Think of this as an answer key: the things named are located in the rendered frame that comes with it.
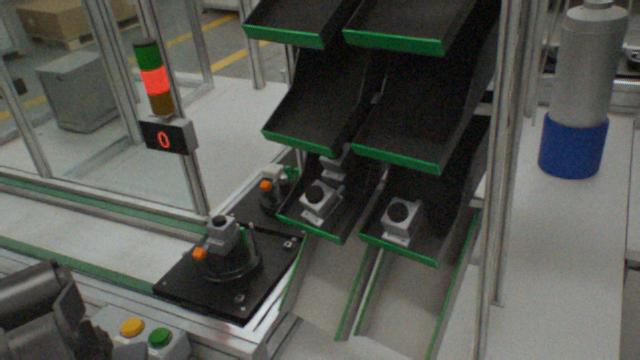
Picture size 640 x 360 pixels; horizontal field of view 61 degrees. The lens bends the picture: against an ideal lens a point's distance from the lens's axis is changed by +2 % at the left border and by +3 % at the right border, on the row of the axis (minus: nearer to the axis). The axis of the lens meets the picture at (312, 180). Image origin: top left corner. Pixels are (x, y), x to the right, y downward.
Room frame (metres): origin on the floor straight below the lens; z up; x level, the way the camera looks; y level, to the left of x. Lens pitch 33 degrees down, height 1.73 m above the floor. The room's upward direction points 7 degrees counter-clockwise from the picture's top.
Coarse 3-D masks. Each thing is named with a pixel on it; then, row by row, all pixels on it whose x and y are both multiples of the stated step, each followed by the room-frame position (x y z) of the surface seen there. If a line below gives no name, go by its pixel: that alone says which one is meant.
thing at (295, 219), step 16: (368, 112) 0.89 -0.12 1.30; (304, 160) 0.80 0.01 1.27; (368, 160) 0.79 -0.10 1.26; (304, 176) 0.79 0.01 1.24; (320, 176) 0.79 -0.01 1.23; (368, 176) 0.72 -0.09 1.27; (304, 192) 0.77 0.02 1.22; (352, 192) 0.74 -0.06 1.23; (368, 192) 0.71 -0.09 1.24; (288, 208) 0.75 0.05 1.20; (352, 208) 0.71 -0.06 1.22; (288, 224) 0.73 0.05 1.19; (304, 224) 0.69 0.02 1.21; (336, 224) 0.69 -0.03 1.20; (352, 224) 0.68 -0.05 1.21; (336, 240) 0.65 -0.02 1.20
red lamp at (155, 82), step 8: (144, 72) 1.08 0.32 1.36; (152, 72) 1.07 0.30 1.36; (160, 72) 1.08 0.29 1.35; (144, 80) 1.08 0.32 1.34; (152, 80) 1.07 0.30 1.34; (160, 80) 1.08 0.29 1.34; (168, 80) 1.10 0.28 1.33; (152, 88) 1.07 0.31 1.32; (160, 88) 1.08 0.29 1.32; (168, 88) 1.09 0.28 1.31
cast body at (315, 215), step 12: (312, 192) 0.69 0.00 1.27; (324, 192) 0.69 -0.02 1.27; (336, 192) 0.69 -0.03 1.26; (348, 192) 0.74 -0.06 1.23; (312, 204) 0.68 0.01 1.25; (324, 204) 0.68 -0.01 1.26; (336, 204) 0.69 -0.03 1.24; (312, 216) 0.69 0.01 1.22; (324, 216) 0.68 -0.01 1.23; (336, 216) 0.69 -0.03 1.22; (324, 228) 0.68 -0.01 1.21
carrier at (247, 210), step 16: (272, 176) 1.23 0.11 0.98; (288, 176) 1.16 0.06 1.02; (256, 192) 1.17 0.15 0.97; (288, 192) 1.10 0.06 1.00; (240, 208) 1.11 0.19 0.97; (256, 208) 1.10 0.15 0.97; (272, 208) 1.06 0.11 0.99; (240, 224) 1.05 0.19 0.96; (256, 224) 1.03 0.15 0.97; (272, 224) 1.02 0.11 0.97
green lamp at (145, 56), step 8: (136, 48) 1.08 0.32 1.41; (144, 48) 1.07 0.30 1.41; (152, 48) 1.08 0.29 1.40; (136, 56) 1.08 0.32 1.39; (144, 56) 1.07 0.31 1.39; (152, 56) 1.08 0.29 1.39; (160, 56) 1.09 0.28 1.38; (144, 64) 1.07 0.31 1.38; (152, 64) 1.07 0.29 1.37; (160, 64) 1.09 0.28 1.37
